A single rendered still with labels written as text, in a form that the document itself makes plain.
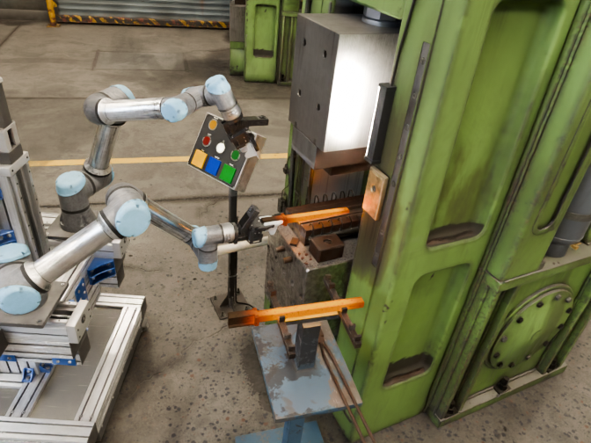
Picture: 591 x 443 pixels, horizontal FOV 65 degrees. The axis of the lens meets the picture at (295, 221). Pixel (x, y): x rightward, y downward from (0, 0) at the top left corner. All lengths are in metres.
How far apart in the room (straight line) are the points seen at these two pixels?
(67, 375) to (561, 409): 2.49
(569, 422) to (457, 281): 1.22
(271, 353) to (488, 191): 0.97
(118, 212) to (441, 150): 1.02
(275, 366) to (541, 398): 1.71
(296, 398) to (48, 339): 0.93
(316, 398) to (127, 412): 1.16
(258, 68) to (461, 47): 5.51
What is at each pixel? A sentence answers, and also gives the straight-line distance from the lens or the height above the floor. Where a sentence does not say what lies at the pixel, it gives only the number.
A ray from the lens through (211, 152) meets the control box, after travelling 2.32.
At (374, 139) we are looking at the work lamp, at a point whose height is 1.47.
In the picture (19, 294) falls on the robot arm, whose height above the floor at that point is 1.02.
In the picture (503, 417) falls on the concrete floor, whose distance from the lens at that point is 2.82.
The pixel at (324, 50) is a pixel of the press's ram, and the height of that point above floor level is 1.69.
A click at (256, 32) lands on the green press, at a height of 0.65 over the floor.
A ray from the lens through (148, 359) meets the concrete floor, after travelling 2.73.
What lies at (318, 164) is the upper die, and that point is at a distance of 1.75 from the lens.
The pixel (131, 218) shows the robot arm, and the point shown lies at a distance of 1.59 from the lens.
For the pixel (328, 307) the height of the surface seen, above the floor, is 1.01.
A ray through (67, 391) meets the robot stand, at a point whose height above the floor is 0.21.
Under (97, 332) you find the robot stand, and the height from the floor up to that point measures 0.21.
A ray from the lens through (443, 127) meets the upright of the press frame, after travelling 1.44.
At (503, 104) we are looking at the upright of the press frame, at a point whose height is 1.61.
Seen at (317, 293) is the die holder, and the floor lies 0.78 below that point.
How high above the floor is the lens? 2.08
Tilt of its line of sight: 34 degrees down
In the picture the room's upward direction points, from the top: 6 degrees clockwise
